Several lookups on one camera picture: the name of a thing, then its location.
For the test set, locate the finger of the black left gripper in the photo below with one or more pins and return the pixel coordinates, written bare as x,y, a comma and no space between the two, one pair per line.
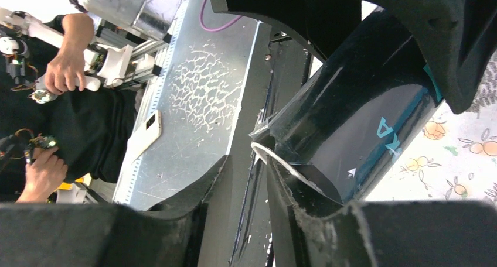
320,26
457,39

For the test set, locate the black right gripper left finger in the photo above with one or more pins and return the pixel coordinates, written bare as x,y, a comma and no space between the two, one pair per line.
186,229

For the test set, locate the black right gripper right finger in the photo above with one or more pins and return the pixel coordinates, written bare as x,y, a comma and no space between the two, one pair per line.
309,229

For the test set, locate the black shuttlecock tube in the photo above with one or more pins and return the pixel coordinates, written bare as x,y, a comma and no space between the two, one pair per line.
347,126

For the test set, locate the operator lower hand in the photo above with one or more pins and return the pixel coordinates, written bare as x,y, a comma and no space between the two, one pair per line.
43,177

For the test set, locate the operator upper hand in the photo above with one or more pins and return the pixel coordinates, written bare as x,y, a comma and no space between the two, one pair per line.
65,71

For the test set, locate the floral patterned table mat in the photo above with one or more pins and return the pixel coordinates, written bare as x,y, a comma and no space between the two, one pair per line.
453,157

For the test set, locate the operator black shirt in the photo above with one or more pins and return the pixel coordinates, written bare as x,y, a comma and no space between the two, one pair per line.
91,127

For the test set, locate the white smartphone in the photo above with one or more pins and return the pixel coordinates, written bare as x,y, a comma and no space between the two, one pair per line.
146,134

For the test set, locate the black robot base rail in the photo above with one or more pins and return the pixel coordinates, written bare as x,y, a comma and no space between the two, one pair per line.
278,68

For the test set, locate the white teleoperation handle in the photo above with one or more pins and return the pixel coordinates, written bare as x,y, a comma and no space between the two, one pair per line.
105,66

